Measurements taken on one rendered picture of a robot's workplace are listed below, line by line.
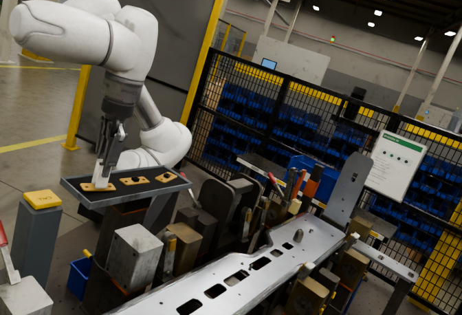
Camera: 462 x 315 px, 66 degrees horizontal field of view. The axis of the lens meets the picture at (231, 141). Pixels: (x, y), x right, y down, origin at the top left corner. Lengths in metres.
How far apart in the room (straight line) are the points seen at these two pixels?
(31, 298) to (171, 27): 3.07
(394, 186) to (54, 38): 1.65
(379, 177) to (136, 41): 1.48
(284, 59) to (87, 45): 7.44
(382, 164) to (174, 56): 2.30
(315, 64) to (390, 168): 6.22
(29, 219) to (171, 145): 0.77
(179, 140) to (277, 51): 6.72
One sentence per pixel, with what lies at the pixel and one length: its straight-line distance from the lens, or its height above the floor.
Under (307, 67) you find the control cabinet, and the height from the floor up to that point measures 1.65.
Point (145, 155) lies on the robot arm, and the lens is 1.51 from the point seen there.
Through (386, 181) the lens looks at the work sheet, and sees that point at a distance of 1.97.
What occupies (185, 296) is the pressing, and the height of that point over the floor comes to 1.00.
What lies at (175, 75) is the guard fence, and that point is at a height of 1.16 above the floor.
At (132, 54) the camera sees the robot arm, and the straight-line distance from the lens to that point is 0.82.
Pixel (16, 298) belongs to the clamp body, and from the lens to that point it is 0.82.
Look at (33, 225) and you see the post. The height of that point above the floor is 1.11.
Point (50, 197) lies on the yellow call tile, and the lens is 0.93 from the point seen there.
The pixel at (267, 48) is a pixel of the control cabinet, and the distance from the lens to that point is 8.19.
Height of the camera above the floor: 1.61
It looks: 15 degrees down
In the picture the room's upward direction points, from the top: 19 degrees clockwise
